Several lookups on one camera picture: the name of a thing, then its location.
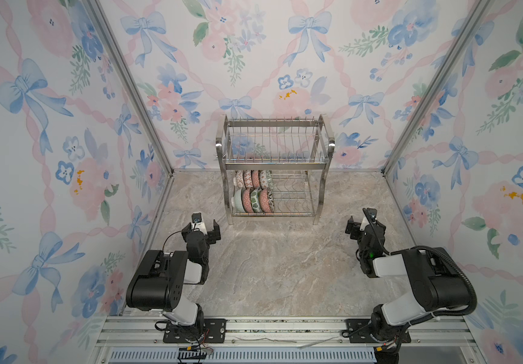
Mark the pale green celadon bowl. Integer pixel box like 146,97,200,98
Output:
231,188,246,213

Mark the green monstera leaf bowl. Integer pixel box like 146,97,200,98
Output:
249,187,263,213

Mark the black leaf pattern pink bowl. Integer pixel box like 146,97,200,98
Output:
258,188,275,214

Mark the red diamond pattern bowl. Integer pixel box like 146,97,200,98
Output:
243,170,254,189

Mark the black floral pattern bowl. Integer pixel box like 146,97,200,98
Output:
251,170,262,189

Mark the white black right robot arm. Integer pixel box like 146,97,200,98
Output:
341,209,478,355

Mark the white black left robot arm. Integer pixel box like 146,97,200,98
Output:
126,213,221,344

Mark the stainless steel dish rack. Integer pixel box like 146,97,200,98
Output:
215,115,336,224

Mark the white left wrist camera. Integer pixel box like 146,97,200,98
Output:
190,212,207,235

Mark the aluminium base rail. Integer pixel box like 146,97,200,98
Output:
88,316,487,363

